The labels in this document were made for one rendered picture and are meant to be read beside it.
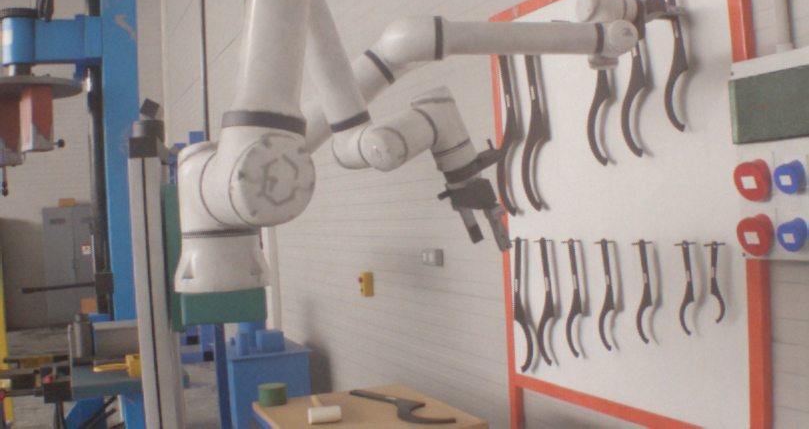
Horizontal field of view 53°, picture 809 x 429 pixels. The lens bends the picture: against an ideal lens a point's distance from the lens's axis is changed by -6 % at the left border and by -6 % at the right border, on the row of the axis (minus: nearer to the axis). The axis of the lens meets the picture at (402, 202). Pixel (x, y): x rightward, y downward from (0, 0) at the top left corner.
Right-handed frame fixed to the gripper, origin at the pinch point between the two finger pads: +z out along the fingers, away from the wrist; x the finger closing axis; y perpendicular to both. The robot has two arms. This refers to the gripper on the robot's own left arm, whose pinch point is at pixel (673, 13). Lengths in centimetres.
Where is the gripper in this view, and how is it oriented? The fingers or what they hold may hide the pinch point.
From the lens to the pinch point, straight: 266.5
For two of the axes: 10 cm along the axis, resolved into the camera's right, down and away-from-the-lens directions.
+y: -1.1, -9.9, 1.3
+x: -3.7, 1.6, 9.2
